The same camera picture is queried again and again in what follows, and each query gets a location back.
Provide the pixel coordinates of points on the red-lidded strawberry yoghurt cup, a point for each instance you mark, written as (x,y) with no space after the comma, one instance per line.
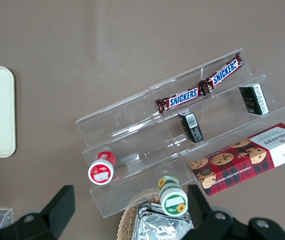
(100,172)

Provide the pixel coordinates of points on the green-lidded sunflower yoghurt cup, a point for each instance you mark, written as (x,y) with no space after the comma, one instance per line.
(173,201)

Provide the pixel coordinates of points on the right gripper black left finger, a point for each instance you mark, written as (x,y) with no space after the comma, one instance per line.
(55,210)

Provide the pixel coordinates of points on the small black box with barcode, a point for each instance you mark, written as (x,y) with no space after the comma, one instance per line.
(191,126)

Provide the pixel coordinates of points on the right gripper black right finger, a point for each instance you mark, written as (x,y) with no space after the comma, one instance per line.
(207,220)

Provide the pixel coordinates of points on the Snickers chocolate bar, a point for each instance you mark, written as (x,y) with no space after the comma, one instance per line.
(223,73)
(182,97)

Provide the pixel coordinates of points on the small black box white side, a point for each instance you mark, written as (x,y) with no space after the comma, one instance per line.
(253,98)

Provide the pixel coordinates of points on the silver foil-wrapped package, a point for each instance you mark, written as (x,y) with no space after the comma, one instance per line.
(157,225)

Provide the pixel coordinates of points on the Walkers red tartan cookie box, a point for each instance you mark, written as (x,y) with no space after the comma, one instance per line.
(247,160)

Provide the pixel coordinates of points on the woven wicker basket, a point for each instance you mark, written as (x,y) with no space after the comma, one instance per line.
(126,222)

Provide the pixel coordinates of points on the clear acrylic stepped display riser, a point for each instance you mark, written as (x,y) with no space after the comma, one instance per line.
(222,120)
(122,140)

